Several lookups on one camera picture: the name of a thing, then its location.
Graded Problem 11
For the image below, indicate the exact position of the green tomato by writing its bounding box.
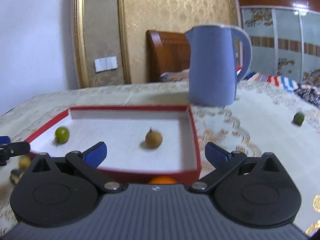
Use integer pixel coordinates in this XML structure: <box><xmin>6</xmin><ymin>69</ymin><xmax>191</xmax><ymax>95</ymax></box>
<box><xmin>54</xmin><ymin>126</ymin><xmax>70</xmax><ymax>144</ymax></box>

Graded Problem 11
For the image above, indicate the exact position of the chocolate layered cake piece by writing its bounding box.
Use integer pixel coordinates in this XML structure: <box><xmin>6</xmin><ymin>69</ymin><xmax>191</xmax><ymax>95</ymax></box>
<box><xmin>9</xmin><ymin>169</ymin><xmax>24</xmax><ymax>185</ymax></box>

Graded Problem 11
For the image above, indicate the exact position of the brown longan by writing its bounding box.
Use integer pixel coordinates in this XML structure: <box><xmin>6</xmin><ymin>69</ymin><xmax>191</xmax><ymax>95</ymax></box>
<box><xmin>145</xmin><ymin>129</ymin><xmax>163</xmax><ymax>148</ymax></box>

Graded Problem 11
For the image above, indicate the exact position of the small green fruit far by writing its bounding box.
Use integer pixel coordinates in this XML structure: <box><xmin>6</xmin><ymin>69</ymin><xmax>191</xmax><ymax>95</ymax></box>
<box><xmin>292</xmin><ymin>112</ymin><xmax>305</xmax><ymax>126</ymax></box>

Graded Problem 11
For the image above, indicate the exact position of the orange mandarin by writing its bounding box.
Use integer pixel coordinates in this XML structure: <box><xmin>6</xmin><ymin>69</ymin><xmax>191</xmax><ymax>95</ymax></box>
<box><xmin>148</xmin><ymin>176</ymin><xmax>178</xmax><ymax>185</ymax></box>

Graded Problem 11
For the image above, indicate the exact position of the cream gold embroidered tablecloth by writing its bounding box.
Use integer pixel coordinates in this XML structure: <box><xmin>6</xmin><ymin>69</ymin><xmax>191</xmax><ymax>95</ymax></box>
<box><xmin>1</xmin><ymin>81</ymin><xmax>319</xmax><ymax>235</ymax></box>

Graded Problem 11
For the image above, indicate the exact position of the wardrobe with sliding doors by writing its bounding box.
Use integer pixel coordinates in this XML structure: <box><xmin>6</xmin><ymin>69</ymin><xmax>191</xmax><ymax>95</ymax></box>
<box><xmin>237</xmin><ymin>0</ymin><xmax>319</xmax><ymax>86</ymax></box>

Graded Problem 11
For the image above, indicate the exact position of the yellow-brown longan fruit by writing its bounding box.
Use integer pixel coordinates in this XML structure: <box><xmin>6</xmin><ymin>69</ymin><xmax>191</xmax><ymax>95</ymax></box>
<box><xmin>18</xmin><ymin>156</ymin><xmax>31</xmax><ymax>171</ymax></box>

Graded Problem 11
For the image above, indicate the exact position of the white wall switch panel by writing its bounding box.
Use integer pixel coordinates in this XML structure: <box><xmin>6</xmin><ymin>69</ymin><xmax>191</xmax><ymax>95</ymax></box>
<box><xmin>94</xmin><ymin>56</ymin><xmax>118</xmax><ymax>73</ymax></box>

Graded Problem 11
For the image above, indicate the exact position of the wooden bed headboard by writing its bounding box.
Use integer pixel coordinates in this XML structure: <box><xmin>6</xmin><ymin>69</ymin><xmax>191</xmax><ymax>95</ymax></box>
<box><xmin>145</xmin><ymin>30</ymin><xmax>190</xmax><ymax>82</ymax></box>

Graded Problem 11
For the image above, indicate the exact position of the blue electric kettle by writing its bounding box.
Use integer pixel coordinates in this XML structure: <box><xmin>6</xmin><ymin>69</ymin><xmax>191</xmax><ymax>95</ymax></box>
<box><xmin>184</xmin><ymin>23</ymin><xmax>252</xmax><ymax>107</ymax></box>

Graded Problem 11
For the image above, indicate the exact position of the red shallow cardboard box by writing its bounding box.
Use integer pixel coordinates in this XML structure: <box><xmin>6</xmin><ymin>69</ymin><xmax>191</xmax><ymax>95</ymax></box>
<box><xmin>27</xmin><ymin>106</ymin><xmax>202</xmax><ymax>185</ymax></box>

